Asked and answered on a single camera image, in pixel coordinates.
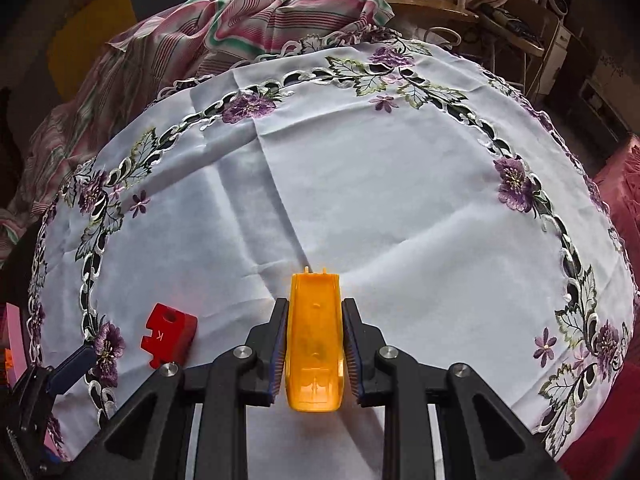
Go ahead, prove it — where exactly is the wooden desk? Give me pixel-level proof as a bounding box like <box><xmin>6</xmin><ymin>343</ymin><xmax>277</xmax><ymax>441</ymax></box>
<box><xmin>372</xmin><ymin>0</ymin><xmax>547</xmax><ymax>57</ymax></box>

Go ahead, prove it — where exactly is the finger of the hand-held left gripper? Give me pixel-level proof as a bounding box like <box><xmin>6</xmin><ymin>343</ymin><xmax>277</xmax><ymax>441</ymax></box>
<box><xmin>7</xmin><ymin>347</ymin><xmax>97</xmax><ymax>462</ymax></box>

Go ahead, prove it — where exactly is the black power strip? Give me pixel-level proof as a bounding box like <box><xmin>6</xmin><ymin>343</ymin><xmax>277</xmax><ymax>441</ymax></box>
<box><xmin>479</xmin><ymin>4</ymin><xmax>542</xmax><ymax>42</ymax></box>

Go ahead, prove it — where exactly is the white embroidered tablecloth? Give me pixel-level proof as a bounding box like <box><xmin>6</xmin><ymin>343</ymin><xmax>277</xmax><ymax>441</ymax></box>
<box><xmin>27</xmin><ymin>30</ymin><xmax>640</xmax><ymax>462</ymax></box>

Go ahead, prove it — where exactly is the red puzzle block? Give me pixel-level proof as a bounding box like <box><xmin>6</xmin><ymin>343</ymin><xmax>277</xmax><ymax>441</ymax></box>
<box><xmin>139</xmin><ymin>302</ymin><xmax>198</xmax><ymax>365</ymax></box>

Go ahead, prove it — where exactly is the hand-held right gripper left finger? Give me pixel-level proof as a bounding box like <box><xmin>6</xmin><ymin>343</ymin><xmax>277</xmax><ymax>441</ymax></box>
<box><xmin>75</xmin><ymin>298</ymin><xmax>290</xmax><ymax>480</ymax></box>

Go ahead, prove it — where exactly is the pink striped bedsheet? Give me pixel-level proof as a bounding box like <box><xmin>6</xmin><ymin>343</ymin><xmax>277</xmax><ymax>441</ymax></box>
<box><xmin>0</xmin><ymin>0</ymin><xmax>397</xmax><ymax>262</ymax></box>

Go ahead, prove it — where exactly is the red blanket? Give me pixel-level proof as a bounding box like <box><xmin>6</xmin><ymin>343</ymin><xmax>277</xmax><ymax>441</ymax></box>
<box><xmin>592</xmin><ymin>134</ymin><xmax>640</xmax><ymax>480</ymax></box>

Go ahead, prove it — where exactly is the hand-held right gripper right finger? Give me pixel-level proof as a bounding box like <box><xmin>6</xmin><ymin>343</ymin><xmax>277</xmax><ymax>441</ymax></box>
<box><xmin>341</xmin><ymin>298</ymin><xmax>567</xmax><ymax>480</ymax></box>

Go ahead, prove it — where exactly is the grey yellow blue headboard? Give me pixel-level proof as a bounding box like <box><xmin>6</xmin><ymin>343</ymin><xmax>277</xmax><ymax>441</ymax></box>
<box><xmin>46</xmin><ymin>0</ymin><xmax>252</xmax><ymax>107</ymax></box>

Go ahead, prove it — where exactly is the orange plastic channel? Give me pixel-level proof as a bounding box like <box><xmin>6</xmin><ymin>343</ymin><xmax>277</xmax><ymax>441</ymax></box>
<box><xmin>283</xmin><ymin>265</ymin><xmax>345</xmax><ymax>415</ymax></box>

